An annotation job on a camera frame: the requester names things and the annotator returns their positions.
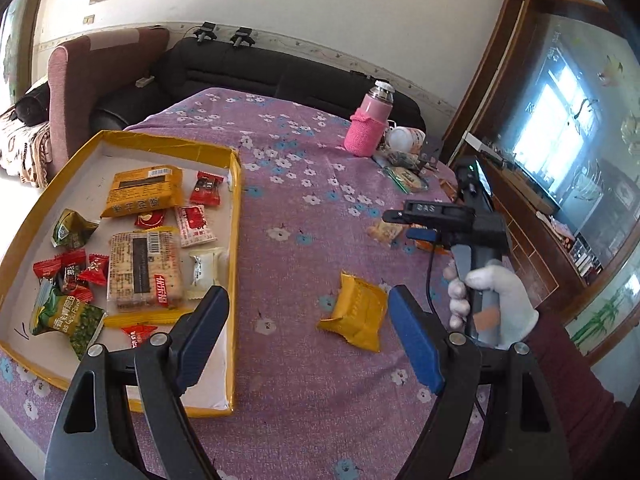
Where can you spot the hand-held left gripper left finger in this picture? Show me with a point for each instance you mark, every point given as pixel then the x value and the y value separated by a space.
pixel 200 340

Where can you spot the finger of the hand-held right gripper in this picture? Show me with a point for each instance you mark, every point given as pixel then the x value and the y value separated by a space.
pixel 422 234
pixel 425 212

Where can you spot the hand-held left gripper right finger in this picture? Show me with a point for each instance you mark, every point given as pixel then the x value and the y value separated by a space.
pixel 415 340

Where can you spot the clear cracker packet yellow ends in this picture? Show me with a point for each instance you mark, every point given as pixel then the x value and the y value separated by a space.
pixel 386 232
pixel 145 270

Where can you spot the red candy wrapper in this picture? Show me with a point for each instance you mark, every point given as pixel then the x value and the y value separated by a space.
pixel 137 335
pixel 97 267
pixel 47 270
pixel 72 260

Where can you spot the plain yellow snack packet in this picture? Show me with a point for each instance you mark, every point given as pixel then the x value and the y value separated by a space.
pixel 355 310

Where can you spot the small white snack packet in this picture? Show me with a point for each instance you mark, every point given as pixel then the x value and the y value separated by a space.
pixel 202 272

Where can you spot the white and red candy packet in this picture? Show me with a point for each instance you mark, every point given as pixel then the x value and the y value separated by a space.
pixel 192 225

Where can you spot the green pea snack packet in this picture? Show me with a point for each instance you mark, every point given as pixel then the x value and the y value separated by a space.
pixel 65 317

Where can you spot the dark printed red candy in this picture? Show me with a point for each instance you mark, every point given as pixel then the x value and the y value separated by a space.
pixel 75 286
pixel 206 187

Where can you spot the yellow packet with dark label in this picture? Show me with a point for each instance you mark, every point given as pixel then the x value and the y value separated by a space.
pixel 140 192

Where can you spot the yellow cardboard tray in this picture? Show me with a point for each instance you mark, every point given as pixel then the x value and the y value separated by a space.
pixel 125 155

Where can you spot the person's right forearm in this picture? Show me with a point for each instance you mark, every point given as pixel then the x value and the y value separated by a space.
pixel 565 385

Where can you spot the person's right hand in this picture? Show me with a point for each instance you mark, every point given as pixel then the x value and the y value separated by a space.
pixel 505 300

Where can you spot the round green biscuit packet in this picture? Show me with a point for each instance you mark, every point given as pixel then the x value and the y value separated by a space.
pixel 406 178

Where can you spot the clear plastic bag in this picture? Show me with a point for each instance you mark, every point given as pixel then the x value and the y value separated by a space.
pixel 400 159

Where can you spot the white plastic jar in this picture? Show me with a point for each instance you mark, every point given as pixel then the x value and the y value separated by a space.
pixel 407 139

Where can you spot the pink thermos bottle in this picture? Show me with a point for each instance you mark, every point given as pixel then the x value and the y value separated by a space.
pixel 367 130

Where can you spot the purple floral tablecloth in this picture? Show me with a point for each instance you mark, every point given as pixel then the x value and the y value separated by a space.
pixel 300 170

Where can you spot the wooden glass cabinet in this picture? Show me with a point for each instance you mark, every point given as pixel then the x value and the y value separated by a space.
pixel 500 60

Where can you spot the olive green snack packet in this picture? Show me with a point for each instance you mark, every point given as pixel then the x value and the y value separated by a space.
pixel 72 227

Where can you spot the black sofa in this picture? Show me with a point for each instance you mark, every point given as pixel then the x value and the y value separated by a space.
pixel 280 70

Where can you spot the black clamp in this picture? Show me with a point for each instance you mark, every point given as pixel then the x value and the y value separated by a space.
pixel 242 37
pixel 205 32

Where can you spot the printed blanket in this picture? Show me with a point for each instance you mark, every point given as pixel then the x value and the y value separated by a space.
pixel 25 155

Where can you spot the white remote control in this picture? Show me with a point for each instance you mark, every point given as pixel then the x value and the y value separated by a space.
pixel 146 80

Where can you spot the maroon armchair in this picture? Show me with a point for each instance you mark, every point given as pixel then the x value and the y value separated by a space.
pixel 75 90

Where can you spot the black bag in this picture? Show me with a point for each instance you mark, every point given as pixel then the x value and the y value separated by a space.
pixel 32 105

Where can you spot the wooden glass door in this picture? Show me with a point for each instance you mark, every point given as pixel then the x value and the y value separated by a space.
pixel 12 35

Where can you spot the wall switch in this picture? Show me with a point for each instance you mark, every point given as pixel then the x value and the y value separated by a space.
pixel 89 19

